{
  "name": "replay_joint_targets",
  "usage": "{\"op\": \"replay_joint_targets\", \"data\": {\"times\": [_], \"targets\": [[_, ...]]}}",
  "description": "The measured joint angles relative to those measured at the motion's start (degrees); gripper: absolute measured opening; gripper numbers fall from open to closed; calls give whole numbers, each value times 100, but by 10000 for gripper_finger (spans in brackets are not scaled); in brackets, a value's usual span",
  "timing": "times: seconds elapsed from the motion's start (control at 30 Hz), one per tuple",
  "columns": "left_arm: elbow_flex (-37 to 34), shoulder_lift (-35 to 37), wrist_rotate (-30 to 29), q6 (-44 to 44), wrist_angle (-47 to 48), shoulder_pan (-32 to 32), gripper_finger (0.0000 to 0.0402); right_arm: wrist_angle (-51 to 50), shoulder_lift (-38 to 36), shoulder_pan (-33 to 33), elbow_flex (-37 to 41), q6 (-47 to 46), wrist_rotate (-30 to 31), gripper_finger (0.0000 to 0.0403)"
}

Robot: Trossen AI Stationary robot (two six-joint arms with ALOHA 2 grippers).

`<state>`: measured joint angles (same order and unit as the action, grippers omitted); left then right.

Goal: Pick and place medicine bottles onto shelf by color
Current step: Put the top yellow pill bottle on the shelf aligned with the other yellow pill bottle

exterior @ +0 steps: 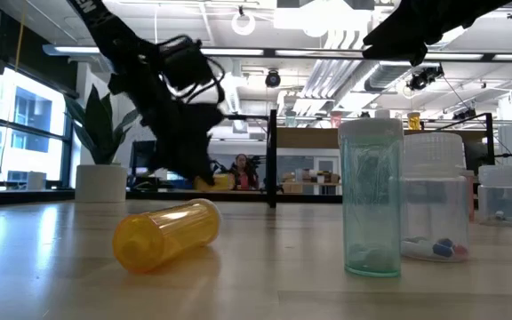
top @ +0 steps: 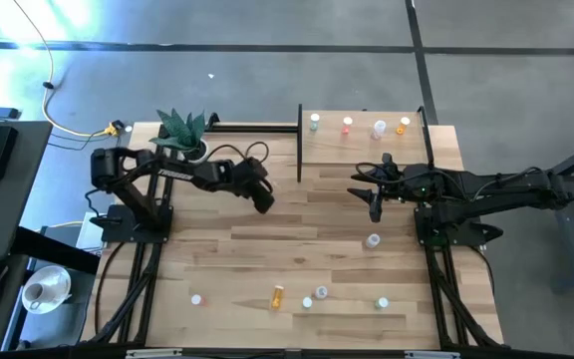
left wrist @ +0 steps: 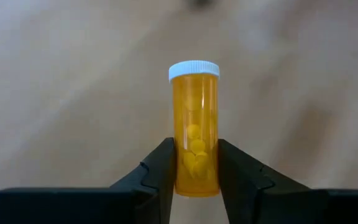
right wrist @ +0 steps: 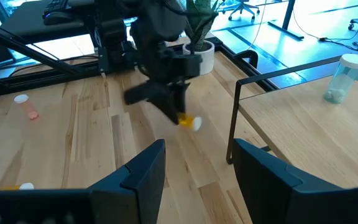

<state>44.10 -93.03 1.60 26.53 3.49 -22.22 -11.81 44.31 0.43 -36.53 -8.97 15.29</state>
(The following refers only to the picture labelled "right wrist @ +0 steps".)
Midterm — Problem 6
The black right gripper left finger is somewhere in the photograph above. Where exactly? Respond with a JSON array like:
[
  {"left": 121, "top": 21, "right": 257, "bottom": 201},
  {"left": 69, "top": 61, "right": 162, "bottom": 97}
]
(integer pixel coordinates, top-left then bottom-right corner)
[{"left": 88, "top": 138, "right": 167, "bottom": 224}]

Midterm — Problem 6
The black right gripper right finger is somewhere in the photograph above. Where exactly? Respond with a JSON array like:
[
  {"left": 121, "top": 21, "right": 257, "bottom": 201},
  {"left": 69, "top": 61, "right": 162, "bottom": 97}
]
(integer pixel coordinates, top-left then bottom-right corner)
[{"left": 232, "top": 138, "right": 351, "bottom": 224}]

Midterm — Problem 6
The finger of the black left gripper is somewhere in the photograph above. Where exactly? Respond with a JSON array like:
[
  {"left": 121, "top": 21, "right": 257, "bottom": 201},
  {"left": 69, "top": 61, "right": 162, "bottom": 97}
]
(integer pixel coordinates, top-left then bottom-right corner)
[
  {"left": 124, "top": 81, "right": 180, "bottom": 125},
  {"left": 171, "top": 83, "right": 189, "bottom": 114}
]

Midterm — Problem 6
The orange medicine bottle white cap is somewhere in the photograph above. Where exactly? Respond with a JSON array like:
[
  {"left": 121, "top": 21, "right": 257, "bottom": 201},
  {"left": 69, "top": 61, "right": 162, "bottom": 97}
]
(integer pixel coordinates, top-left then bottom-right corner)
[
  {"left": 178, "top": 112, "right": 203, "bottom": 132},
  {"left": 0, "top": 182, "right": 35, "bottom": 191}
]

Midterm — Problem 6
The blue medicine bottle white cap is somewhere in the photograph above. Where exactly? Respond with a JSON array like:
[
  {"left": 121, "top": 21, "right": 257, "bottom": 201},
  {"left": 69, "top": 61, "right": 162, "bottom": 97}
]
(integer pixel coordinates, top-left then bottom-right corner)
[{"left": 323, "top": 53, "right": 358, "bottom": 105}]

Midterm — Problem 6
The pink medicine bottle white cap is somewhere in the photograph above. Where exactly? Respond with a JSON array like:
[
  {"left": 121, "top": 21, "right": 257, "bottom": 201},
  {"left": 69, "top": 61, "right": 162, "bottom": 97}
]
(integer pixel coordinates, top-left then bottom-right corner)
[{"left": 13, "top": 94, "right": 40, "bottom": 121}]

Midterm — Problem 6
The white round plant pot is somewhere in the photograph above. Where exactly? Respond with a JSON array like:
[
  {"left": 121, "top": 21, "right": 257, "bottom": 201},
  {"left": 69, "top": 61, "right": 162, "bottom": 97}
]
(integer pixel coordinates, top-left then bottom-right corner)
[{"left": 182, "top": 40, "right": 216, "bottom": 75}]

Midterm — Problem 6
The green snake plant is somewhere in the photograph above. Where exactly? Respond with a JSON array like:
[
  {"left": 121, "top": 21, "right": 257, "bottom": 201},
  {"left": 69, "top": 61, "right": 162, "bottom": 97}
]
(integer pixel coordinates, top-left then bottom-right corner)
[{"left": 183, "top": 0, "right": 226, "bottom": 52}]

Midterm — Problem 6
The black office chair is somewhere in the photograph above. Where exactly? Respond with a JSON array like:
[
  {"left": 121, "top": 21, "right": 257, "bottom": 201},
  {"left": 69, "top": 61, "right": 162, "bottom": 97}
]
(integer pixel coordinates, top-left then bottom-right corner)
[{"left": 221, "top": 0, "right": 260, "bottom": 23}]

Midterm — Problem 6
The black rounded desk device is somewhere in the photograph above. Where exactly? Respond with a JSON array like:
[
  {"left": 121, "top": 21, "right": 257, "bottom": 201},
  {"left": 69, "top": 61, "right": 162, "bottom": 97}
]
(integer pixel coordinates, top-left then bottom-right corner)
[{"left": 44, "top": 11, "right": 85, "bottom": 26}]

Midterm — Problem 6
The black floor stand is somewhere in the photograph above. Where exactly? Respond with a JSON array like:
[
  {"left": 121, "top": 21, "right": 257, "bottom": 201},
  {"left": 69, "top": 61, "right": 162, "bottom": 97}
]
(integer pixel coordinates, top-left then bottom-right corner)
[{"left": 267, "top": 0, "right": 305, "bottom": 41}]

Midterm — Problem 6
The black keyboard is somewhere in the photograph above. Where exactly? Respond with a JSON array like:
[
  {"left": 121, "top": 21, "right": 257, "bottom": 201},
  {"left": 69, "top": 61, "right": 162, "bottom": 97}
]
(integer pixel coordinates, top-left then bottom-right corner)
[{"left": 42, "top": 0, "right": 71, "bottom": 12}]

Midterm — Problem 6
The dark grey desk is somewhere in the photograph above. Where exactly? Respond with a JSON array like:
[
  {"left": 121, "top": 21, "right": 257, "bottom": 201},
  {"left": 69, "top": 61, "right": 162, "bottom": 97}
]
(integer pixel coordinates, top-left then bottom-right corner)
[{"left": 0, "top": 0, "right": 96, "bottom": 44}]

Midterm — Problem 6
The wooden shelf black metal frame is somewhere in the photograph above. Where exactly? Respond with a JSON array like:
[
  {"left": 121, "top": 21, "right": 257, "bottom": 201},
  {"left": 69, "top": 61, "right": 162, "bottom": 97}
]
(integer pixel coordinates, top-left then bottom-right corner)
[{"left": 226, "top": 55, "right": 358, "bottom": 190}]

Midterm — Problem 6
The black floor cable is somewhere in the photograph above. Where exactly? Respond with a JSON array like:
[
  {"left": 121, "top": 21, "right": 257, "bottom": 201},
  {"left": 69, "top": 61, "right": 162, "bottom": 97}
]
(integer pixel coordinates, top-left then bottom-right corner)
[{"left": 292, "top": 6, "right": 358, "bottom": 54}]

